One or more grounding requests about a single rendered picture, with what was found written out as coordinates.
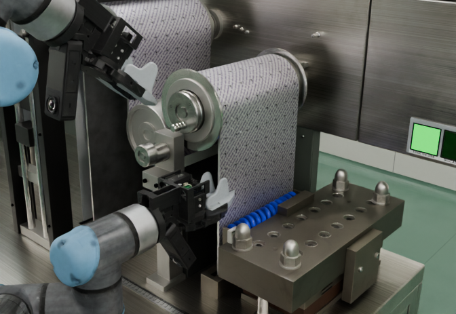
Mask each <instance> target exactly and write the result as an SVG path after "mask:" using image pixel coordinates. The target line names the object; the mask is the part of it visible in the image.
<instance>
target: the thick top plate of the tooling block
mask: <svg viewBox="0 0 456 314"><path fill-rule="evenodd" d="M332 185H333V183H330V184H328V185H326V186H325V187H323V188H321V189H320V190H318V191H316V192H315V193H314V201H313V202H311V203H310V204H308V205H307V206H305V207H304V208H301V209H300V210H298V211H296V212H295V213H293V214H291V215H290V216H288V217H285V216H283V215H281V214H276V215H274V216H272V217H271V218H268V219H267V220H265V221H263V222H262V223H260V224H258V225H256V226H255V227H252V228H251V229H250V235H251V236H252V249H251V250H250V251H247V252H238V251H235V250H234V249H233V248H232V244H230V243H228V242H227V243H224V244H223V245H221V246H219V247H218V276H219V277H220V278H222V279H224V280H226V281H228V282H230V283H232V284H234V285H236V286H238V287H240V288H242V289H244V290H246V291H248V292H250V293H252V294H254V295H256V296H258V297H260V298H262V299H264V300H266V301H267V302H270V303H271V304H273V305H275V306H277V307H279V308H281V309H284V310H285V311H288V312H289V313H293V312H294V311H295V310H297V309H298V308H299V307H300V306H301V305H303V304H304V303H305V302H307V301H308V300H309V299H310V298H311V297H313V296H314V295H315V294H317V293H318V292H319V291H320V290H321V289H323V288H324V287H325V286H327V285H328V284H329V283H330V282H331V281H333V280H334V279H335V278H337V277H338V276H340V274H342V273H343V272H344V271H345V258H346V251H347V248H348V247H349V246H350V245H351V244H353V243H354V242H355V241H357V240H358V239H359V238H361V237H362V236H363V235H365V234H367V233H368V232H369V231H370V230H372V229H377V230H379V231H383V233H382V240H381V241H383V240H384V239H386V238H387V237H388V236H390V235H391V234H392V233H393V232H394V231H396V230H397V229H398V228H400V227H401V226H402V217H403V212H404V202H405V200H403V199H399V198H396V197H392V196H389V201H390V203H389V204H388V205H377V204H374V203H373V202H372V201H371V199H372V198H373V191H374V190H371V189H368V188H364V187H361V186H358V185H356V184H352V183H350V182H349V186H348V187H349V190H348V191H345V192H339V191H335V190H333V189H332ZM289 239H293V240H295V241H296V242H297V243H298V245H299V253H300V254H301V267H300V268H298V269H296V270H287V269H283V268H282V267H281V266H280V265H279V261H280V253H281V252H282V251H283V246H284V243H285V242H286V241H288V240H289Z"/></svg>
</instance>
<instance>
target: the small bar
mask: <svg viewBox="0 0 456 314"><path fill-rule="evenodd" d="M313 201H314V193H311V192H309V191H306V190H304V191H302V192H301V193H299V194H297V195H295V196H294V197H291V198H290V199H288V200H286V201H284V202H283V203H281V204H279V205H278V212H277V213H278V214H281V215H283V216H285V217H288V216H290V215H291V214H293V213H295V212H296V211H298V210H300V209H301V208H304V207H305V206H307V205H308V204H310V203H311V202H313Z"/></svg>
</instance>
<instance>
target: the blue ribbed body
mask: <svg viewBox="0 0 456 314"><path fill-rule="evenodd" d="M295 195H297V194H296V193H294V192H292V191H291V192H288V193H287V194H285V195H283V196H281V197H279V198H278V199H275V200H274V201H271V202H270V203H269V204H266V205H264V207H261V208H259V210H255V211H254V212H251V213H249V215H245V217H243V218H240V219H239V220H236V221H235V222H233V224H229V225H228V226H227V228H229V229H231V228H233V227H236V226H237V225H239V224H240V223H246V224H247V225H248V226H249V228H250V229H251V228H252V227H255V226H256V225H258V224H260V223H262V222H263V221H265V220H267V219H268V218H271V217H272V216H274V215H276V214H277V212H278V205H279V204H281V203H283V202H284V201H286V200H288V199H290V198H291V197H294V196H295Z"/></svg>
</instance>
